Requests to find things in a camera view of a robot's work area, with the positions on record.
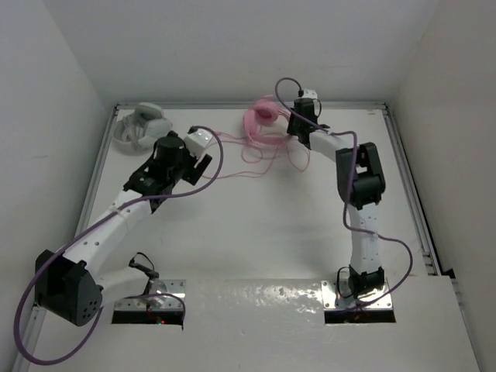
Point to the white grey headphones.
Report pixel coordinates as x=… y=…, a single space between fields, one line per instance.
x=137 y=132

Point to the pink headphones with cable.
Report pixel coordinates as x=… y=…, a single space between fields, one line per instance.
x=259 y=143

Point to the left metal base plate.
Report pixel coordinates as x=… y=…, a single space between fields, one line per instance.
x=168 y=290

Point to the metal base plate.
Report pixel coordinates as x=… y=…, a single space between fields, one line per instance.
x=378 y=299
x=168 y=290

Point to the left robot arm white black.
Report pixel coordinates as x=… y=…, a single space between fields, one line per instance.
x=69 y=283

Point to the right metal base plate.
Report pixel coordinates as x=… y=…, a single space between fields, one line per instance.
x=378 y=299

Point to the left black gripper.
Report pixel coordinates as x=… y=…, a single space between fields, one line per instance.
x=189 y=156

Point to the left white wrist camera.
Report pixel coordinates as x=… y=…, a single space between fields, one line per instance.
x=196 y=142

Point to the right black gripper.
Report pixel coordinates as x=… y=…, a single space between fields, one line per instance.
x=291 y=129

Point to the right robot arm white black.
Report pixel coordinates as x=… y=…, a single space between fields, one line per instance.
x=360 y=183

